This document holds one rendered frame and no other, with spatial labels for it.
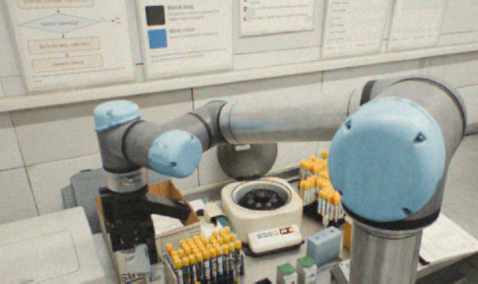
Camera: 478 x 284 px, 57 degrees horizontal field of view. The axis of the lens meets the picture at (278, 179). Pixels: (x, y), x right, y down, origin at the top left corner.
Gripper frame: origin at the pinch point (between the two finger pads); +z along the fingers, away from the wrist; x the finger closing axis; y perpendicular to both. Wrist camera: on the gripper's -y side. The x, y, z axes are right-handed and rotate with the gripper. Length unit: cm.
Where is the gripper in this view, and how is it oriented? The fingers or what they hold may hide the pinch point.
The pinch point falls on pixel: (152, 266)
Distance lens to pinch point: 95.9
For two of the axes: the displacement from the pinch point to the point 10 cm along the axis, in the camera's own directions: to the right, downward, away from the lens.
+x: 4.8, 4.3, -7.7
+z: -0.2, 8.8, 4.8
